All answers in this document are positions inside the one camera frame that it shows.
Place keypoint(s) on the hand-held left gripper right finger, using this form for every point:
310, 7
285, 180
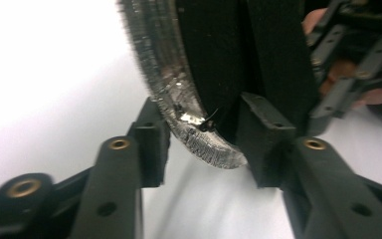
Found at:
265, 142

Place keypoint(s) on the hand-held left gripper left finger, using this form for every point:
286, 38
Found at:
150, 146

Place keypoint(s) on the white board sheet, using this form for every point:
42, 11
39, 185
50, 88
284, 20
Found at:
46, 83

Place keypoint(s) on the oval silver photo frame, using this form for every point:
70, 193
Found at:
219, 66

